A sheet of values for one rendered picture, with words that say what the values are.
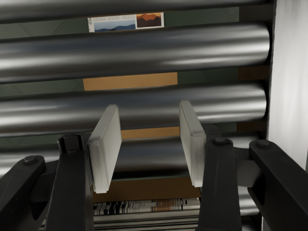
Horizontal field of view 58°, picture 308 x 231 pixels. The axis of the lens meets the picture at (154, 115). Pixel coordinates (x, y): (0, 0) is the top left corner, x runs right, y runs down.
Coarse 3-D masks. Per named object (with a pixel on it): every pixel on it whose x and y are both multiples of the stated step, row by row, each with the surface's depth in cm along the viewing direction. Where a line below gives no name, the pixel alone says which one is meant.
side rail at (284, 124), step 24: (288, 0) 27; (288, 24) 28; (288, 48) 29; (240, 72) 40; (264, 72) 31; (288, 72) 29; (288, 96) 30; (264, 120) 32; (288, 120) 31; (288, 144) 32
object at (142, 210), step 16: (96, 208) 28; (112, 208) 28; (128, 208) 28; (144, 208) 28; (160, 208) 28; (176, 208) 28; (192, 208) 27; (96, 224) 26; (112, 224) 26; (128, 224) 26; (144, 224) 26; (160, 224) 26; (176, 224) 26; (192, 224) 25
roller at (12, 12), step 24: (0, 0) 27; (24, 0) 27; (48, 0) 27; (72, 0) 27; (96, 0) 27; (120, 0) 28; (144, 0) 28; (168, 0) 28; (192, 0) 28; (216, 0) 28; (240, 0) 28; (264, 0) 28
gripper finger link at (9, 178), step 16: (32, 160) 13; (16, 176) 11; (32, 176) 12; (0, 192) 10; (16, 192) 10; (0, 208) 9; (16, 208) 10; (32, 208) 13; (48, 208) 13; (0, 224) 9; (16, 224) 10; (32, 224) 11
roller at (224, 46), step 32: (96, 32) 30; (128, 32) 29; (160, 32) 29; (192, 32) 29; (224, 32) 29; (256, 32) 29; (0, 64) 29; (32, 64) 29; (64, 64) 29; (96, 64) 29; (128, 64) 29; (160, 64) 29; (192, 64) 30; (224, 64) 30; (256, 64) 30
